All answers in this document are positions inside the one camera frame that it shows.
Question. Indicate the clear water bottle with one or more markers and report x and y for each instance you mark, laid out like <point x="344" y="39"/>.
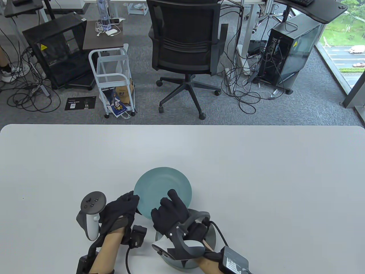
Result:
<point x="103" y="11"/>

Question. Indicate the black labelled electronics box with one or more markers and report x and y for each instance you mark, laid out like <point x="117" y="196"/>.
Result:
<point x="233" y="261"/>
<point x="82" y="265"/>

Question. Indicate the blue plate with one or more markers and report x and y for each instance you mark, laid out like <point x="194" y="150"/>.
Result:
<point x="159" y="185"/>

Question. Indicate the smartphone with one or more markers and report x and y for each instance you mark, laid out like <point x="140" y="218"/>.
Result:
<point x="115" y="20"/>

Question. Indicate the person's left forearm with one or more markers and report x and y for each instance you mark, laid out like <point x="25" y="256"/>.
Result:
<point x="105" y="251"/>

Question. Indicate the dark window frame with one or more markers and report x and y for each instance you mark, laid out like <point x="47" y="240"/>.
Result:
<point x="353" y="98"/>

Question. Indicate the brown paper bag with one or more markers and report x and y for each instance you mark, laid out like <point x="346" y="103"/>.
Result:
<point x="124" y="95"/>

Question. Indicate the black keyboard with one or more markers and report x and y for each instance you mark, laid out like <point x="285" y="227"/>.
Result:
<point x="22" y="2"/>

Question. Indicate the black grey computer tower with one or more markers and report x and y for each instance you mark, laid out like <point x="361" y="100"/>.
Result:
<point x="296" y="48"/>

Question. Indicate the grey plate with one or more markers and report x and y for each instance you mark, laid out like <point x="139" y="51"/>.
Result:
<point x="211" y="232"/>

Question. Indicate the black wrist camera block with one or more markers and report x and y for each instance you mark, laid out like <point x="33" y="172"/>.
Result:
<point x="139" y="237"/>

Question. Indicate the black mesh office chair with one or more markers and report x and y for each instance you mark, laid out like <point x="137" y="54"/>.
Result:
<point x="185" y="28"/>

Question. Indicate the black printed card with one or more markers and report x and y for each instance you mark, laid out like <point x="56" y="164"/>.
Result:
<point x="79" y="104"/>

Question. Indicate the black curved standing desk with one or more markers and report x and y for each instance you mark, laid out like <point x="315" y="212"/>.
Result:
<point x="325" y="12"/>

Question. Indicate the person's right hand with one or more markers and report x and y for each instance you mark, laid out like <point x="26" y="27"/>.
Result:
<point x="171" y="214"/>

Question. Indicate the blue printed bag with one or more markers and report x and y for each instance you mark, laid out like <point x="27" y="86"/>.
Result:
<point x="114" y="100"/>

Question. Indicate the person's right forearm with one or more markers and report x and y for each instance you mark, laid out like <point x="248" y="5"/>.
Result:
<point x="209" y="265"/>

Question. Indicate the brown side table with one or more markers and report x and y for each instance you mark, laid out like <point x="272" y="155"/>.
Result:
<point x="97" y="41"/>

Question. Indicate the person's left hand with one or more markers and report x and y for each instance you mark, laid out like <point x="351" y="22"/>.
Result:
<point x="119" y="214"/>

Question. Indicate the black glass computer case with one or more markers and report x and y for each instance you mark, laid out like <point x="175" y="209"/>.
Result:
<point x="57" y="57"/>

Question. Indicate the white power bank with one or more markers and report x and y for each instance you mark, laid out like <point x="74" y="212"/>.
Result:
<point x="111" y="32"/>

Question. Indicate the black tripod pole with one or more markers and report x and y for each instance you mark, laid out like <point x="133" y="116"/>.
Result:
<point x="49" y="8"/>

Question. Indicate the open laptop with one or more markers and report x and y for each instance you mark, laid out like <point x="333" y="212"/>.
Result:
<point x="302" y="2"/>

